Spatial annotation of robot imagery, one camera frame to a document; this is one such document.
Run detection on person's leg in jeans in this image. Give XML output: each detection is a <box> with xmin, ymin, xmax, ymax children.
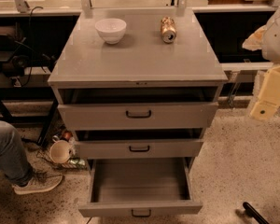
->
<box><xmin>0</xmin><ymin>120</ymin><xmax>33</xmax><ymax>187</ymax></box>

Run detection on white ceramic bowl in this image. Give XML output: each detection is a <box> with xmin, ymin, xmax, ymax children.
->
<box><xmin>95</xmin><ymin>18</ymin><xmax>127</xmax><ymax>44</ymax></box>

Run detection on grey drawer cabinet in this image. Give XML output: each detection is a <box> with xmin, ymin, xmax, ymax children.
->
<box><xmin>47</xmin><ymin>7</ymin><xmax>229</xmax><ymax>173</ymax></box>

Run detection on grey top drawer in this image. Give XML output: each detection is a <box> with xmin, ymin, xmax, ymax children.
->
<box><xmin>58</xmin><ymin>87</ymin><xmax>217</xmax><ymax>131</ymax></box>

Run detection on grey drawer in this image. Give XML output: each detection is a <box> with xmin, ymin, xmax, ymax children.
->
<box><xmin>75</xmin><ymin>129</ymin><xmax>203</xmax><ymax>159</ymax></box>
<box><xmin>58</xmin><ymin>87</ymin><xmax>217</xmax><ymax>131</ymax></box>
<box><xmin>79</xmin><ymin>158</ymin><xmax>203</xmax><ymax>217</ymax></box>

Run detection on black machine on left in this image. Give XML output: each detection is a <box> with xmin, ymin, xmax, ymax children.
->
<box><xmin>0</xmin><ymin>23</ymin><xmax>56</xmax><ymax>87</ymax></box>

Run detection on red brown cup on floor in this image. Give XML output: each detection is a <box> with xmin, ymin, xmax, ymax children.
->
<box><xmin>62</xmin><ymin>131</ymin><xmax>73</xmax><ymax>141</ymax></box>

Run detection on grey bottom drawer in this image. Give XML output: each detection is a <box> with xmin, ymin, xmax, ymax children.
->
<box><xmin>79</xmin><ymin>158</ymin><xmax>203</xmax><ymax>217</ymax></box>

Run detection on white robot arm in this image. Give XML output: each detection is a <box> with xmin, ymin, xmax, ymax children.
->
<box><xmin>242</xmin><ymin>7</ymin><xmax>280</xmax><ymax>120</ymax></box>

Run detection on gold soda can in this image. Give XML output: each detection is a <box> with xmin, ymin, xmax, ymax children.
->
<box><xmin>161</xmin><ymin>17</ymin><xmax>176</xmax><ymax>43</ymax></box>

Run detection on grey sneaker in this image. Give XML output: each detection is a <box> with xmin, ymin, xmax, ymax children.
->
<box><xmin>13</xmin><ymin>171</ymin><xmax>63</xmax><ymax>195</ymax></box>

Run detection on black rod on floor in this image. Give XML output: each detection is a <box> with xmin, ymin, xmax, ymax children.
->
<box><xmin>243</xmin><ymin>202</ymin><xmax>270</xmax><ymax>224</ymax></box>

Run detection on grey middle drawer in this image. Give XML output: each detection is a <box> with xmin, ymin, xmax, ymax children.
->
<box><xmin>75</xmin><ymin>129</ymin><xmax>203</xmax><ymax>159</ymax></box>

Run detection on cream mug on floor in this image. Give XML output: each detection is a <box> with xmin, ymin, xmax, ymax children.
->
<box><xmin>49</xmin><ymin>135</ymin><xmax>73</xmax><ymax>164</ymax></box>

